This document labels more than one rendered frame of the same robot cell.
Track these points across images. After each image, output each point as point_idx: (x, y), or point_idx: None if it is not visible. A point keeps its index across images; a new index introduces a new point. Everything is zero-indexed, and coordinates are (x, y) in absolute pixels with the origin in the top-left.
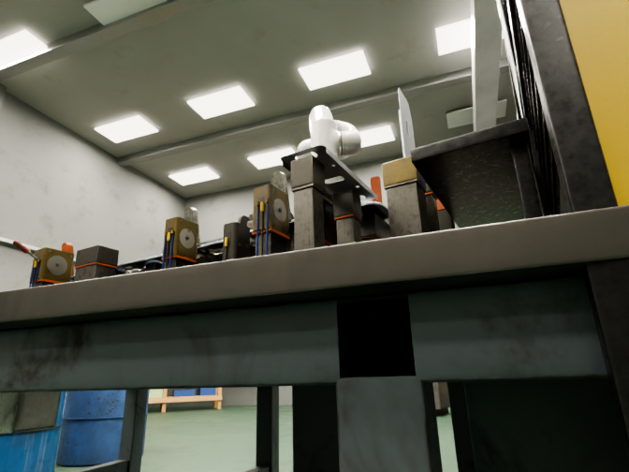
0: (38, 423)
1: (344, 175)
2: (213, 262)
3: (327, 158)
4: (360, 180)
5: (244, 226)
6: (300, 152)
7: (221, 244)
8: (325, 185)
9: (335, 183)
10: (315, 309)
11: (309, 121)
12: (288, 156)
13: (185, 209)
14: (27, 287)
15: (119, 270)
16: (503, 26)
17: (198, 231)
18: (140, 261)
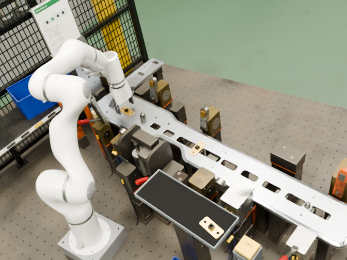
0: None
1: (138, 71)
2: (187, 69)
3: (147, 63)
4: (130, 74)
5: (173, 105)
6: (157, 60)
7: (186, 132)
8: (142, 77)
9: (139, 75)
10: None
11: (93, 53)
12: (161, 62)
13: (207, 108)
14: (222, 78)
15: (285, 188)
16: (52, 13)
17: (200, 120)
18: (255, 164)
